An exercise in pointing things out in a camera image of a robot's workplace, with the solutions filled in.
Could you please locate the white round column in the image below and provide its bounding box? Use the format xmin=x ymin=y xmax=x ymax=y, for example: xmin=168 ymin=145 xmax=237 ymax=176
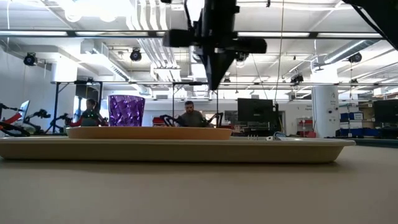
xmin=312 ymin=65 xmax=340 ymax=138

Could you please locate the shelf with blue bins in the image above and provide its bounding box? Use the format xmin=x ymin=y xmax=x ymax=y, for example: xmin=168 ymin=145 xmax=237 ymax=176
xmin=340 ymin=111 xmax=371 ymax=138

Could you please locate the beige plastic tray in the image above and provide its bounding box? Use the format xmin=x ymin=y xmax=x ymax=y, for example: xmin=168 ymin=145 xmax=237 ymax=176
xmin=0 ymin=136 xmax=357 ymax=164

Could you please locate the large black monitor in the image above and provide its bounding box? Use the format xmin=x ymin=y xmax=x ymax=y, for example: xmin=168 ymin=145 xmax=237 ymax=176
xmin=237 ymin=98 xmax=274 ymax=130

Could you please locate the black computer monitor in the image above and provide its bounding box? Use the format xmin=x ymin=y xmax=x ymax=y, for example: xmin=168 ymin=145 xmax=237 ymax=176
xmin=373 ymin=99 xmax=398 ymax=124

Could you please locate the purple faceted plastic cup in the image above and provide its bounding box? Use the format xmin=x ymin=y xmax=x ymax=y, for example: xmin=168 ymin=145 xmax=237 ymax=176
xmin=107 ymin=95 xmax=146 ymax=127

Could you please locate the black overhead light bar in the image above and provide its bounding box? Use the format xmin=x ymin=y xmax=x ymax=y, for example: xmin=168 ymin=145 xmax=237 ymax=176
xmin=0 ymin=29 xmax=383 ymax=40

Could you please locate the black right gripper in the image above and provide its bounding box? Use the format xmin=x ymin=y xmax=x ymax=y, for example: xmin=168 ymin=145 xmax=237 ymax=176
xmin=161 ymin=0 xmax=267 ymax=91

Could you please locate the orange plastic plate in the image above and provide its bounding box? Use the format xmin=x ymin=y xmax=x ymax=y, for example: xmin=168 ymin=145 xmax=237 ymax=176
xmin=65 ymin=126 xmax=233 ymax=141

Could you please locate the brown table mat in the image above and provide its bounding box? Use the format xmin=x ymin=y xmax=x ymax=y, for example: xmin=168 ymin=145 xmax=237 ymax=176
xmin=0 ymin=146 xmax=398 ymax=224

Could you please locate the silver computer monitor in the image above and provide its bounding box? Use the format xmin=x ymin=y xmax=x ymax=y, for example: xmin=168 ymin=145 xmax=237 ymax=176
xmin=18 ymin=100 xmax=31 ymax=121

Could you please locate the person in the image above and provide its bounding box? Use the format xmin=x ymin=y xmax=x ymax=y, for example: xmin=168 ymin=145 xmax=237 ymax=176
xmin=177 ymin=100 xmax=208 ymax=128
xmin=79 ymin=98 xmax=103 ymax=127

